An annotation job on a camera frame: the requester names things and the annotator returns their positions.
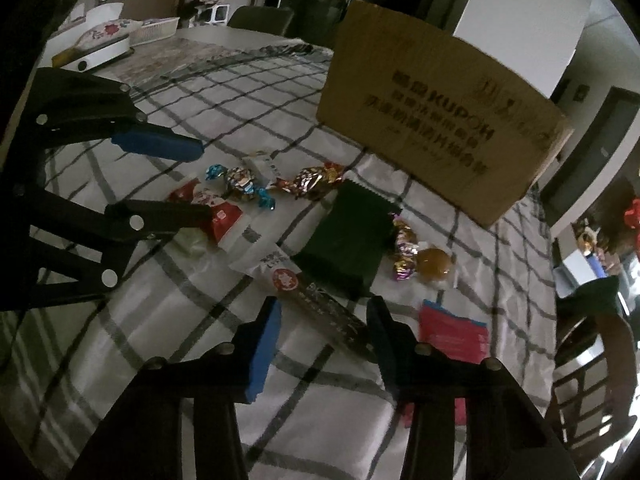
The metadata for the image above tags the gold red wrapped candy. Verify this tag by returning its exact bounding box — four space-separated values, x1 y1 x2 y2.
272 161 346 201

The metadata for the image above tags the round yellow pastry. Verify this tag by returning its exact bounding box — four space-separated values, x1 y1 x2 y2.
415 247 453 283

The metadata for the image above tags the small white snack packet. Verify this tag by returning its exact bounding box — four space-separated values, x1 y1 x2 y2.
242 155 281 183

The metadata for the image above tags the silver candy with blue twists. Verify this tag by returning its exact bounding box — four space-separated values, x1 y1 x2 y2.
205 162 277 209

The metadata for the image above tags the brown cardboard box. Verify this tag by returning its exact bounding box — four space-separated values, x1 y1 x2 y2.
316 0 575 227

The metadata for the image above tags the dark green jacket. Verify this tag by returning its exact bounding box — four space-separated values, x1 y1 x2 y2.
555 275 621 316

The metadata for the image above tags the brown wooden chair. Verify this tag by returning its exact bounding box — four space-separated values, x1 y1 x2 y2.
545 310 640 456

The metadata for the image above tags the red bow decoration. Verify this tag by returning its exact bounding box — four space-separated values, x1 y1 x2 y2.
620 197 640 231

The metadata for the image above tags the floral cloth cover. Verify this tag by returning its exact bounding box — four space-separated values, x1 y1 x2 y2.
75 16 146 53

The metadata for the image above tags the patterned table mat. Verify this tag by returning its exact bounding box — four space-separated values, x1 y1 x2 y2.
105 40 281 86

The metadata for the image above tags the white grey checked tablecloth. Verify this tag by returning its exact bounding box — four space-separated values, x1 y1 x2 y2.
0 42 558 480

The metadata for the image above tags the white tabletop appliance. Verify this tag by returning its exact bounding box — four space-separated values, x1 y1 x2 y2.
50 35 137 75

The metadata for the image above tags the white storage shelf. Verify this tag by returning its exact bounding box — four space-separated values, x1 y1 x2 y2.
192 0 231 26

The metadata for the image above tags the long dark snack stick packet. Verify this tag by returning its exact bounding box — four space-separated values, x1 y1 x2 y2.
227 245 378 365

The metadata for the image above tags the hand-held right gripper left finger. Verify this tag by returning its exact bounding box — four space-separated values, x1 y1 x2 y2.
67 297 283 480

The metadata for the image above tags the grey upholstered chair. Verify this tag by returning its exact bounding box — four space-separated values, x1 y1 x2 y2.
227 6 296 37

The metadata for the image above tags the dark green snack packet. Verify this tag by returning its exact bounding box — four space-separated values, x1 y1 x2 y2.
290 180 403 301

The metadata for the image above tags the purple gold wrapped candy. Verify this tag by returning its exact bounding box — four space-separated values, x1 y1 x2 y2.
389 214 421 281

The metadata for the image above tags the pink red snack packet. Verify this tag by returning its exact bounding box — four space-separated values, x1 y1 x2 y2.
417 300 490 363

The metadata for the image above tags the white plastic basket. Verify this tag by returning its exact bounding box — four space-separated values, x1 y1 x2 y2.
129 16 181 45

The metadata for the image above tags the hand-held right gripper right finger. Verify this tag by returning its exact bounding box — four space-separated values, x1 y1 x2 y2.
366 296 581 480

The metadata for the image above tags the red and white snack packet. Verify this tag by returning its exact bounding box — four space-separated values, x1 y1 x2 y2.
167 180 246 251

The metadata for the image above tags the dark grey door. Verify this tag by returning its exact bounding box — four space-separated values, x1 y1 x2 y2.
540 87 640 211

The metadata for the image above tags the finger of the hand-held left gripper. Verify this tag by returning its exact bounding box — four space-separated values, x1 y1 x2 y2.
15 185 213 311
20 66 204 161

